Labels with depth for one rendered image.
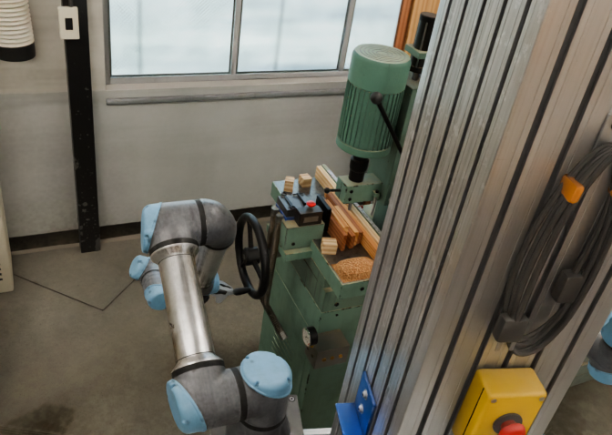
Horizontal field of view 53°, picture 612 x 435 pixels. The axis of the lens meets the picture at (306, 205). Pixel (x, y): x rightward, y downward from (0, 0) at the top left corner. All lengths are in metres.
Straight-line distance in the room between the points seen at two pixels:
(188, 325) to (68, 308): 1.72
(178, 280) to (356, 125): 0.76
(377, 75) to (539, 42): 1.18
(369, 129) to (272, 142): 1.57
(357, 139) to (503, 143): 1.23
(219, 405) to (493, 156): 0.86
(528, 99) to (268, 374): 0.90
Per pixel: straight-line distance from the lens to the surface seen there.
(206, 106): 3.15
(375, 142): 1.88
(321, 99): 3.39
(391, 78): 1.80
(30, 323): 3.03
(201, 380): 1.35
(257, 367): 1.38
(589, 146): 0.73
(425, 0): 3.30
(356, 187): 2.01
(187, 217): 1.48
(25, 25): 2.71
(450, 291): 0.78
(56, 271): 3.28
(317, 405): 2.40
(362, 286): 1.90
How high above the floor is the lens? 2.07
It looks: 33 degrees down
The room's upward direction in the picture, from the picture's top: 9 degrees clockwise
